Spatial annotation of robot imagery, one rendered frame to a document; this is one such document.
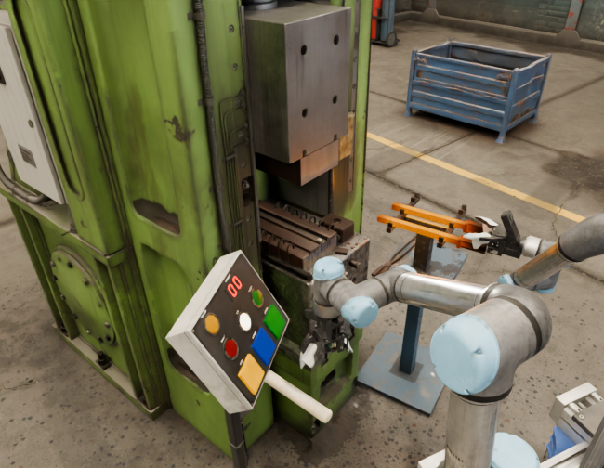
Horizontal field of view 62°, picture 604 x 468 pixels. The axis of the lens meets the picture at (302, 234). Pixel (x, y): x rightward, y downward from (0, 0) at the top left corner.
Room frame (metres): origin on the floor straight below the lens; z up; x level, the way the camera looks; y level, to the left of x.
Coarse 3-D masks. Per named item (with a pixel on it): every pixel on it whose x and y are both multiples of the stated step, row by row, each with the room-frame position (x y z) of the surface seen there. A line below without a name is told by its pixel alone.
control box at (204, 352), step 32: (224, 256) 1.18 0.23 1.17; (224, 288) 1.03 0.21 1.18; (256, 288) 1.12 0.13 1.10; (192, 320) 0.89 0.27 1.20; (224, 320) 0.95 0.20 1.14; (256, 320) 1.03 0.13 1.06; (288, 320) 1.13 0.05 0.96; (192, 352) 0.85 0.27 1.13; (224, 352) 0.88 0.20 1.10; (224, 384) 0.83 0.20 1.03
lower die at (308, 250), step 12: (264, 204) 1.79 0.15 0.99; (264, 216) 1.68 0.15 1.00; (288, 216) 1.69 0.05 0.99; (264, 228) 1.61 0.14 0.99; (276, 228) 1.61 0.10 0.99; (288, 228) 1.59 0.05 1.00; (312, 228) 1.59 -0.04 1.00; (324, 228) 1.60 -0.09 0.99; (264, 240) 1.54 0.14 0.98; (276, 240) 1.54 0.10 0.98; (288, 240) 1.52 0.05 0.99; (300, 240) 1.52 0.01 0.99; (312, 240) 1.52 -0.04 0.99; (276, 252) 1.50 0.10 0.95; (288, 252) 1.47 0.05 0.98; (300, 252) 1.47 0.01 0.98; (312, 252) 1.46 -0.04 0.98; (324, 252) 1.52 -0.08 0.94; (300, 264) 1.43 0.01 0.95; (312, 264) 1.46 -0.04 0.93
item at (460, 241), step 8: (384, 216) 1.74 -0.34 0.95; (400, 224) 1.68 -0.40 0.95; (408, 224) 1.68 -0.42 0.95; (416, 232) 1.65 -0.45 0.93; (424, 232) 1.63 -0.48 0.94; (432, 232) 1.61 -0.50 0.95; (440, 232) 1.61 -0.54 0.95; (448, 240) 1.58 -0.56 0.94; (456, 240) 1.56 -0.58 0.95; (464, 240) 1.55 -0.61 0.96; (472, 248) 1.53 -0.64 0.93; (480, 248) 1.52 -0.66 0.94
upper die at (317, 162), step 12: (336, 144) 1.56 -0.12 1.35; (264, 156) 1.52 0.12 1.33; (312, 156) 1.47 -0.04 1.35; (324, 156) 1.51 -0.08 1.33; (336, 156) 1.57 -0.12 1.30; (264, 168) 1.53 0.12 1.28; (276, 168) 1.49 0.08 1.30; (288, 168) 1.46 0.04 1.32; (300, 168) 1.42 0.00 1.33; (312, 168) 1.47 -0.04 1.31; (324, 168) 1.52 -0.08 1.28; (288, 180) 1.46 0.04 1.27; (300, 180) 1.42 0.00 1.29
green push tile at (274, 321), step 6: (270, 306) 1.11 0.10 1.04; (270, 312) 1.09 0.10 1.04; (276, 312) 1.10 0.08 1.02; (264, 318) 1.06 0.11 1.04; (270, 318) 1.07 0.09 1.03; (276, 318) 1.09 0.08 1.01; (282, 318) 1.11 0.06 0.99; (270, 324) 1.05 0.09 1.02; (276, 324) 1.07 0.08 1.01; (282, 324) 1.09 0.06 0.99; (270, 330) 1.04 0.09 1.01; (276, 330) 1.06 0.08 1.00; (276, 336) 1.04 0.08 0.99
